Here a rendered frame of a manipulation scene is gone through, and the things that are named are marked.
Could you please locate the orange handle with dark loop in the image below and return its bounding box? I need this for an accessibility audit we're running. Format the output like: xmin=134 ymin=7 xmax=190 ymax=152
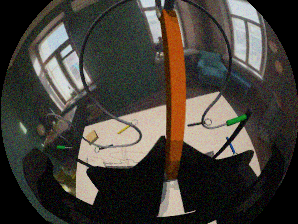
xmin=154 ymin=0 xmax=186 ymax=181

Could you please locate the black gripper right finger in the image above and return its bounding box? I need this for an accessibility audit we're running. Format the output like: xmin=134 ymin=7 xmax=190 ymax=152
xmin=177 ymin=140 xmax=254 ymax=213

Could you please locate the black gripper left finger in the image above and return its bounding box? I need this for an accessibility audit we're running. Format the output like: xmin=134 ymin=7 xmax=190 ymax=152
xmin=86 ymin=136 xmax=166 ymax=216

